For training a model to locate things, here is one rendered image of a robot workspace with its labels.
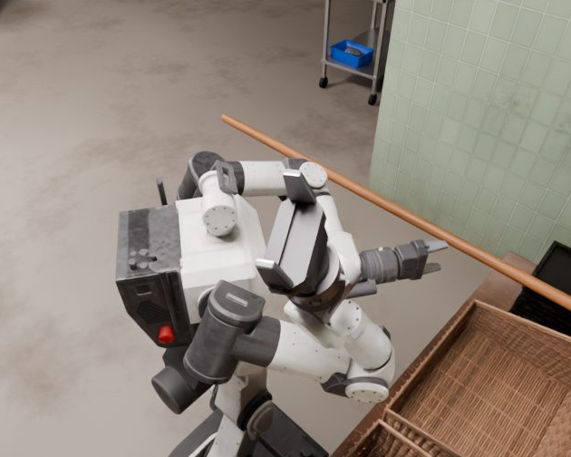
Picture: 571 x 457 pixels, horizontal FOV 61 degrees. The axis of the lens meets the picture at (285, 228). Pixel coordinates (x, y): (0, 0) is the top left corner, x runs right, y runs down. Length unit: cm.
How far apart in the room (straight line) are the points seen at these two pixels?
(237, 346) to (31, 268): 236
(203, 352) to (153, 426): 149
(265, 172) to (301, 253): 68
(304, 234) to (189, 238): 47
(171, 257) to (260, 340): 25
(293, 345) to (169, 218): 38
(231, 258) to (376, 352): 32
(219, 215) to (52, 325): 199
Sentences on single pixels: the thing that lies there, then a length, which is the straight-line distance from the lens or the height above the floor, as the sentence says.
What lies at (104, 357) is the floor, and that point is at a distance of 258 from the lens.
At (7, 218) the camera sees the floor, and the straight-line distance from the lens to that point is 352.
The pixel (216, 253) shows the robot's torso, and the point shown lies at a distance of 96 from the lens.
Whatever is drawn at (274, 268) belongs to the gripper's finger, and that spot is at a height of 172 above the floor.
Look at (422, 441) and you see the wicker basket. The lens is 152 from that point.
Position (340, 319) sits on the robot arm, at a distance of 80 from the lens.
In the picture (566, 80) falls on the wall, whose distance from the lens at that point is 242.
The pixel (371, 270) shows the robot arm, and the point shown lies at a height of 122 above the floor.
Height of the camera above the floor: 209
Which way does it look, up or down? 44 degrees down
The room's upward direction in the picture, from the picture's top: straight up
